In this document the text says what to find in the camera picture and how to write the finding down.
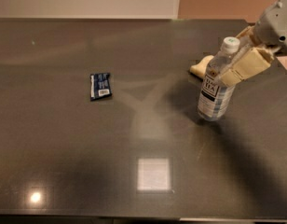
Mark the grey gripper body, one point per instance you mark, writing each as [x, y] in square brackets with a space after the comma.
[273, 29]

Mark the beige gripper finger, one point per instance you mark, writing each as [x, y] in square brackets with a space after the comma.
[246, 36]
[247, 62]

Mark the clear plastic tea bottle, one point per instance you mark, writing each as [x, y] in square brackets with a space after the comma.
[214, 98]

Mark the yellow sponge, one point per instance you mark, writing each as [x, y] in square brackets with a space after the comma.
[199, 69]

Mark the blue snack wrapper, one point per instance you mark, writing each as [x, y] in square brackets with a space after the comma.
[99, 86]

